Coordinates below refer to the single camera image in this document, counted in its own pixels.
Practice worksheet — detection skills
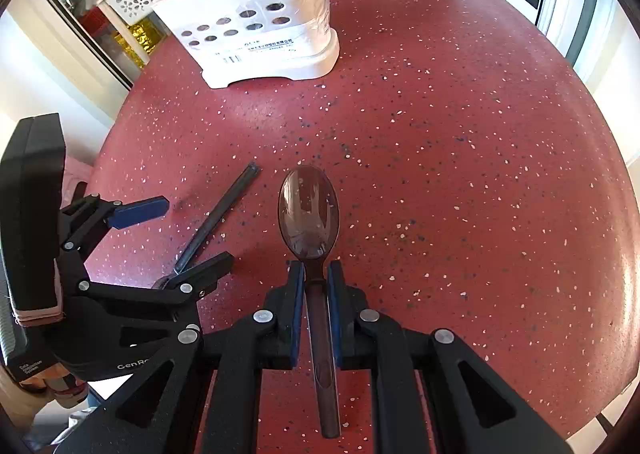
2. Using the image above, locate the black handled metal spoon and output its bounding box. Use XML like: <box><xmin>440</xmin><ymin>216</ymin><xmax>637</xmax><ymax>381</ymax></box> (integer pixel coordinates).
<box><xmin>278</xmin><ymin>165</ymin><xmax>341</xmax><ymax>439</ymax></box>

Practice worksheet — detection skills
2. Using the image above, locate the pink plastic stool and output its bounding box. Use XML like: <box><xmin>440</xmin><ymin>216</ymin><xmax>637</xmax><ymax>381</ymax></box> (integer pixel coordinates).
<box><xmin>61</xmin><ymin>156</ymin><xmax>92</xmax><ymax>207</ymax></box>

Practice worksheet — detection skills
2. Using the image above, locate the gold foil package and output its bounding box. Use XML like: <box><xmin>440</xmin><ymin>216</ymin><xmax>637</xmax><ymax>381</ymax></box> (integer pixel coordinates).
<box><xmin>113</xmin><ymin>16</ymin><xmax>166</xmax><ymax>69</ymax></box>

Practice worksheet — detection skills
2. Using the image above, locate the white plastic utensil holder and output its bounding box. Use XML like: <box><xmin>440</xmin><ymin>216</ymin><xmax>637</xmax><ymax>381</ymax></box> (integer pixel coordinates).
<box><xmin>153</xmin><ymin>0</ymin><xmax>340</xmax><ymax>89</ymax></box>

